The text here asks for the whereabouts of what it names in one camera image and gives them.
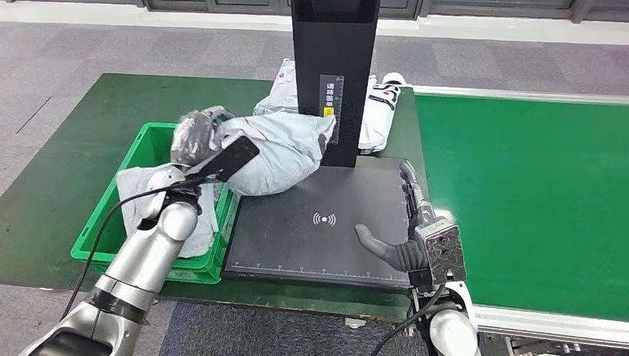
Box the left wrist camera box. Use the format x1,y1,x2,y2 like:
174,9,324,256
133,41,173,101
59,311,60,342
185,136,261,184

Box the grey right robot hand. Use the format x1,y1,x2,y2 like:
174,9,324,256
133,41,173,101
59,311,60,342
355,161,438,274

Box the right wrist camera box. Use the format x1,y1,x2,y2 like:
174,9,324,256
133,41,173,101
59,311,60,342
415,217,467,287

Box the grey window frame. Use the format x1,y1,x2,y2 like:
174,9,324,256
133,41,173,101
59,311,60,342
137,0,629,23

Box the grey parcel bag red streak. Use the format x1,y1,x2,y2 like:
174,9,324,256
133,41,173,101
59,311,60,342
116,164,220,259

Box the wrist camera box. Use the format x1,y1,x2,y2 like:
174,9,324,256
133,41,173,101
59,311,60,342
415,217,467,287
185,136,261,184

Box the white parcel bag black lettering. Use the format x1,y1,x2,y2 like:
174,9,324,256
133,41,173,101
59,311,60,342
358,72,408,154

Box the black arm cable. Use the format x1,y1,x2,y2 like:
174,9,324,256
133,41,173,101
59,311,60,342
59,177,210,321
371,283,447,356

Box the dark green table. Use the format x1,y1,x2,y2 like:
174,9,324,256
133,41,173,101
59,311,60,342
0,72,433,323

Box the pale conveyor side rail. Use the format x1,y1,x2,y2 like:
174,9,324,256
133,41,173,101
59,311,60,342
412,84,629,107
470,304,629,350

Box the black inbound scanner machine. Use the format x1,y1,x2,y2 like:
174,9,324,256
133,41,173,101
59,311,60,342
222,0,418,291

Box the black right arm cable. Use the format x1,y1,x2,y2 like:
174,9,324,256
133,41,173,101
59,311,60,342
371,283,447,356

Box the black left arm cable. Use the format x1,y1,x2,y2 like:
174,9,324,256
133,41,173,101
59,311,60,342
59,177,210,321

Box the green plastic crate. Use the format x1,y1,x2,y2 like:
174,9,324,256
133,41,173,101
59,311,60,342
70,122,242,285

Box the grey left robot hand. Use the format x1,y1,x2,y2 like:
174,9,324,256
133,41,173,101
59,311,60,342
169,105,238,168

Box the white parcel bag black marks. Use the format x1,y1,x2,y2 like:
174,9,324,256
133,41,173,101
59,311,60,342
216,111,338,197

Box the yellow and grey ruler label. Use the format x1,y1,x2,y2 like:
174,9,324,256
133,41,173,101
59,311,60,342
318,74,345,146

